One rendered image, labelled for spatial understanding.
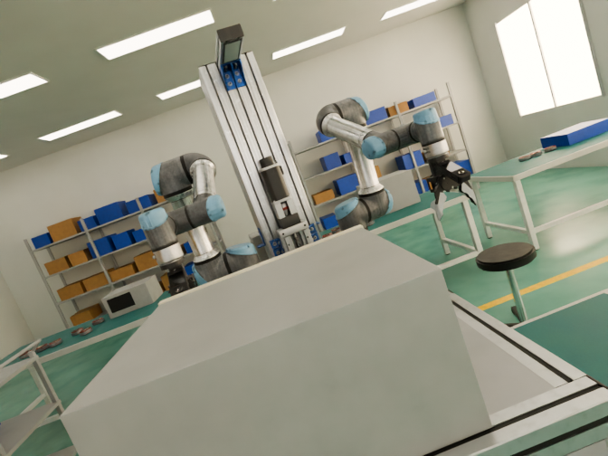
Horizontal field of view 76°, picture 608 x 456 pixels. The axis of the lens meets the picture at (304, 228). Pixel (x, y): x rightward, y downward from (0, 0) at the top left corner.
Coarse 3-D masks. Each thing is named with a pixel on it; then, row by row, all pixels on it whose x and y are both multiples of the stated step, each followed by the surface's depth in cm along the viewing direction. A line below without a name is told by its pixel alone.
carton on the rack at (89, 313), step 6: (90, 306) 727; (96, 306) 719; (78, 312) 708; (84, 312) 691; (90, 312) 694; (96, 312) 711; (72, 318) 691; (78, 318) 692; (84, 318) 693; (90, 318) 694; (78, 324) 693
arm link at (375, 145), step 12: (324, 108) 160; (336, 108) 159; (324, 120) 154; (336, 120) 150; (324, 132) 156; (336, 132) 148; (348, 132) 141; (360, 132) 136; (372, 132) 133; (384, 132) 131; (360, 144) 136; (372, 144) 127; (384, 144) 128; (396, 144) 130; (372, 156) 129
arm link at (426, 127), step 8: (424, 112) 123; (432, 112) 123; (416, 120) 125; (424, 120) 123; (432, 120) 123; (416, 128) 126; (424, 128) 124; (432, 128) 123; (440, 128) 124; (416, 136) 128; (424, 136) 125; (432, 136) 123; (440, 136) 124; (424, 144) 126
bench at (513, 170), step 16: (576, 144) 386; (592, 144) 360; (512, 160) 429; (528, 160) 395; (544, 160) 367; (560, 160) 352; (480, 176) 405; (496, 176) 376; (512, 176) 350; (480, 208) 437; (592, 208) 365; (496, 224) 416; (528, 224) 361; (544, 224) 364
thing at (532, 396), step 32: (480, 320) 68; (480, 352) 59; (512, 352) 57; (544, 352) 54; (480, 384) 53; (512, 384) 50; (544, 384) 48; (576, 384) 47; (512, 416) 45; (544, 416) 44; (576, 416) 43; (448, 448) 44; (480, 448) 43; (512, 448) 43; (544, 448) 43; (576, 448) 43
